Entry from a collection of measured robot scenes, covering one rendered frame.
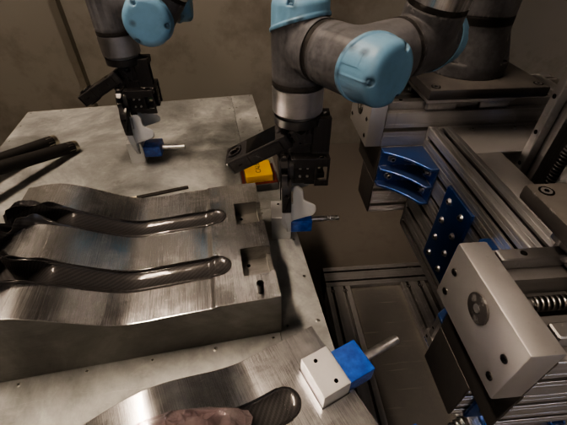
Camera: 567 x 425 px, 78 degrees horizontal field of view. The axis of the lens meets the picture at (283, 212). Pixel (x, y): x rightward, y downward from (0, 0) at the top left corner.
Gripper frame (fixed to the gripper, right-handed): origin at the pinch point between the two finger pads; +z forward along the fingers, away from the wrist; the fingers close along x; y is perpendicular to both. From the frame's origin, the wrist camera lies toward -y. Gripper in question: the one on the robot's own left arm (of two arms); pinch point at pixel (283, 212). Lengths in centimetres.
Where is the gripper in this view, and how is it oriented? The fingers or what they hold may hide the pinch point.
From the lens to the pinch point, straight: 65.9
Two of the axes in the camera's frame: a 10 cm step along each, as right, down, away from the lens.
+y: 10.0, -0.4, 0.4
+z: 0.0, 7.5, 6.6
